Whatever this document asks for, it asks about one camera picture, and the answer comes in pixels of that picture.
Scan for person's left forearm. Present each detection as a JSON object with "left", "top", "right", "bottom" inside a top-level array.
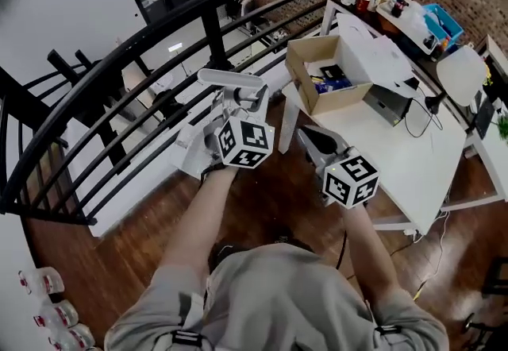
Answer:
[{"left": 162, "top": 168, "right": 239, "bottom": 283}]

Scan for black keyboard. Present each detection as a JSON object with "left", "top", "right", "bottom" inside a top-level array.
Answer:
[{"left": 474, "top": 97, "right": 496, "bottom": 140}]

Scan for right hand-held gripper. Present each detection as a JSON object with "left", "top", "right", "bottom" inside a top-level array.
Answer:
[{"left": 297, "top": 125, "right": 380, "bottom": 210}]

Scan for large white desk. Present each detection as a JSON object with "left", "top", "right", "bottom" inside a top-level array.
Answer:
[{"left": 277, "top": 79, "right": 468, "bottom": 236}]

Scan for black stair frame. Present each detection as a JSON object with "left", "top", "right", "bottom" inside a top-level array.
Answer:
[{"left": 0, "top": 48, "right": 106, "bottom": 168}]

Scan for black strap buckle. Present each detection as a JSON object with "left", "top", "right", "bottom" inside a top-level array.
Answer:
[
  {"left": 374, "top": 323, "right": 401, "bottom": 338},
  {"left": 170, "top": 328, "right": 204, "bottom": 347}
]

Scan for open cardboard box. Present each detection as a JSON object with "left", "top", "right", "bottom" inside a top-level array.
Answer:
[{"left": 284, "top": 34, "right": 375, "bottom": 117}]

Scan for white flat carton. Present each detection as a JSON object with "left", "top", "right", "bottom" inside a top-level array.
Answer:
[{"left": 336, "top": 13, "right": 414, "bottom": 91}]

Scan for black desk gadget with cable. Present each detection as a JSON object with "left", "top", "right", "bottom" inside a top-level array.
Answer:
[{"left": 424, "top": 94, "right": 442, "bottom": 115}]

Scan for person's right forearm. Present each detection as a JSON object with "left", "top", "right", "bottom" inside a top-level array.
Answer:
[{"left": 341, "top": 202, "right": 393, "bottom": 295}]

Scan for blue plastic basket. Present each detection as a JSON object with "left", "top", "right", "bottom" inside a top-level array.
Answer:
[{"left": 421, "top": 2, "right": 465, "bottom": 53}]

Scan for black flat pouch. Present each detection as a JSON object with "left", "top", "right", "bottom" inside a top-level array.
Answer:
[{"left": 319, "top": 65, "right": 345, "bottom": 81}]

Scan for small white desk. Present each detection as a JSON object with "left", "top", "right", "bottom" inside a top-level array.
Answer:
[{"left": 462, "top": 110, "right": 508, "bottom": 203}]

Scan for black metal railing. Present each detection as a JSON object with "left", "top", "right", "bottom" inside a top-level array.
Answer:
[{"left": 0, "top": 0, "right": 418, "bottom": 226}]

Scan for dark grey device box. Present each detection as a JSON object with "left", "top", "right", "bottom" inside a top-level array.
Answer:
[{"left": 363, "top": 77, "right": 422, "bottom": 128}]

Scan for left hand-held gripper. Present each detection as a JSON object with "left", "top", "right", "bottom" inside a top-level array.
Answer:
[{"left": 203, "top": 85, "right": 275, "bottom": 171}]

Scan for person's black trousers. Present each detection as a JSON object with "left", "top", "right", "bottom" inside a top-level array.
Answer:
[{"left": 206, "top": 236, "right": 315, "bottom": 275}]

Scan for blue printed packet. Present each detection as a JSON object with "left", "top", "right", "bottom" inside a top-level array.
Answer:
[{"left": 313, "top": 77, "right": 352, "bottom": 95}]

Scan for white plastic chair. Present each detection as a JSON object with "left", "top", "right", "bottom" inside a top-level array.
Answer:
[{"left": 436, "top": 44, "right": 489, "bottom": 107}]

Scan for white long-handled dustpan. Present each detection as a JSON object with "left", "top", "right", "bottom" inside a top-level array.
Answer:
[{"left": 170, "top": 67, "right": 266, "bottom": 183}]

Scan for person's grey shirt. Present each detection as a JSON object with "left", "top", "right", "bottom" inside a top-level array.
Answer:
[{"left": 103, "top": 242, "right": 449, "bottom": 351}]

